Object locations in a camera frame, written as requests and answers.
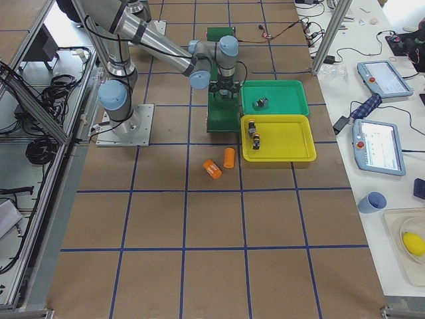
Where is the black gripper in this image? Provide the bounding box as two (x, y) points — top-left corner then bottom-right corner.
(209, 74), (240, 100)

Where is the green push button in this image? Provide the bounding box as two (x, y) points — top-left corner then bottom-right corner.
(252, 97), (268, 110)
(219, 90), (232, 100)

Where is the plain orange cylinder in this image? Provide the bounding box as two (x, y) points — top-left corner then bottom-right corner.
(223, 148), (235, 169)

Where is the orange cylinder labelled 4680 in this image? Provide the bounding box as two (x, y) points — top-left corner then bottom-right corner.
(203, 159), (222, 179)

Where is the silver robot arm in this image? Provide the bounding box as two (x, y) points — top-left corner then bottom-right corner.
(80, 1), (241, 133)

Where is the green conveyor belt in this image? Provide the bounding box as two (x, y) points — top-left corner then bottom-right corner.
(205, 26), (243, 134)

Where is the green plastic tray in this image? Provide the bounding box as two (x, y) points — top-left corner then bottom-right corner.
(241, 80), (309, 116)

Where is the yellow plastic tray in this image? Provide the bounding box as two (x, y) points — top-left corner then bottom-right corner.
(240, 114), (317, 162)

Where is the blue checkered cloth roll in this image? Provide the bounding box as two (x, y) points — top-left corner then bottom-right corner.
(349, 93), (383, 120)

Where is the teach pendant far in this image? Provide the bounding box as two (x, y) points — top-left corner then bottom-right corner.
(357, 60), (413, 99)

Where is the teach pendant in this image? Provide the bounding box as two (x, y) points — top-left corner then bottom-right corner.
(352, 119), (406, 176)
(357, 60), (413, 99)

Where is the teach pendant near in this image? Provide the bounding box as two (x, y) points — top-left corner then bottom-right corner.
(352, 119), (406, 176)

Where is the blue plastic cup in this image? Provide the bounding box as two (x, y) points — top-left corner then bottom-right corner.
(357, 191), (387, 213)

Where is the beige tray with bowl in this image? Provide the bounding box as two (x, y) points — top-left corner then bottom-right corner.
(382, 208), (424, 288)

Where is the yellow lemon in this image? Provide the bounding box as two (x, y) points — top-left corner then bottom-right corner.
(402, 232), (424, 257)

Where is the red black power cable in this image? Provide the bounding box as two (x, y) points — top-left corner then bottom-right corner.
(237, 19), (303, 44)

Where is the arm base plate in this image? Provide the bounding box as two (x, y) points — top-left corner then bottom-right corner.
(95, 104), (155, 147)
(148, 20), (167, 36)

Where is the aluminium frame post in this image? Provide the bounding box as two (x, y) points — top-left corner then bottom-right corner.
(311, 0), (352, 75)

